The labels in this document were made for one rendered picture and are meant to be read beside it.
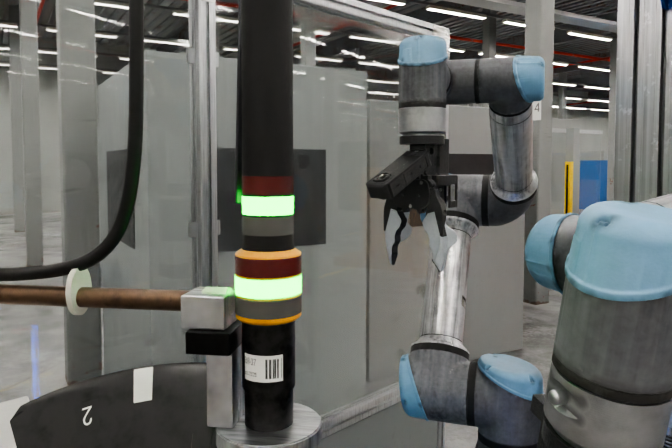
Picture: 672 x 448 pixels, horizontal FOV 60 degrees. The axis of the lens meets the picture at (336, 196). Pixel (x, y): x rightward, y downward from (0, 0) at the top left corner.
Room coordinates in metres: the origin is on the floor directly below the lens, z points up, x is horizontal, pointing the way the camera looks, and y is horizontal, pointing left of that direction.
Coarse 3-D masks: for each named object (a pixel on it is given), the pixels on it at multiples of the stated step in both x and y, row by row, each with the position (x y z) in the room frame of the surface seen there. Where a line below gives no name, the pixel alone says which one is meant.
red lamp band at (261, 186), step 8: (248, 176) 0.37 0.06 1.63; (256, 176) 0.37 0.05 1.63; (264, 176) 0.36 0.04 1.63; (272, 176) 0.36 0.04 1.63; (280, 176) 0.37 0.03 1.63; (288, 176) 0.37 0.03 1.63; (248, 184) 0.37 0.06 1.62; (256, 184) 0.37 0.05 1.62; (264, 184) 0.36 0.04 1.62; (272, 184) 0.36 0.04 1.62; (280, 184) 0.37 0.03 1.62; (288, 184) 0.37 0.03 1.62; (248, 192) 0.37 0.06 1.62; (256, 192) 0.37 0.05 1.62; (264, 192) 0.36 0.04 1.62; (272, 192) 0.36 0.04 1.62; (280, 192) 0.37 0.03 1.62; (288, 192) 0.37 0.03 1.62
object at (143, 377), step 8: (144, 368) 0.53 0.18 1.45; (152, 368) 0.53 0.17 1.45; (136, 376) 0.53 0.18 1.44; (144, 376) 0.53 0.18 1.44; (152, 376) 0.53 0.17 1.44; (136, 384) 0.52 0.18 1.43; (144, 384) 0.52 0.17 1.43; (136, 392) 0.52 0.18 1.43; (144, 392) 0.52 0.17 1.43; (136, 400) 0.51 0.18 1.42; (144, 400) 0.51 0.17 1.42
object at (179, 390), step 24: (72, 384) 0.52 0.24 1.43; (96, 384) 0.52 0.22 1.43; (120, 384) 0.52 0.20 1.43; (168, 384) 0.53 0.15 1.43; (192, 384) 0.53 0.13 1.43; (24, 408) 0.51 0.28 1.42; (48, 408) 0.51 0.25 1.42; (72, 408) 0.51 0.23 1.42; (120, 408) 0.51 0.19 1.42; (144, 408) 0.51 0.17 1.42; (168, 408) 0.51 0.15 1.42; (192, 408) 0.51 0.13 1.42; (24, 432) 0.50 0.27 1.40; (48, 432) 0.50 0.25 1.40; (72, 432) 0.50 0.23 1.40; (96, 432) 0.50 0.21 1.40; (120, 432) 0.49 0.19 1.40; (144, 432) 0.49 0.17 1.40; (168, 432) 0.49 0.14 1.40; (192, 432) 0.49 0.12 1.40
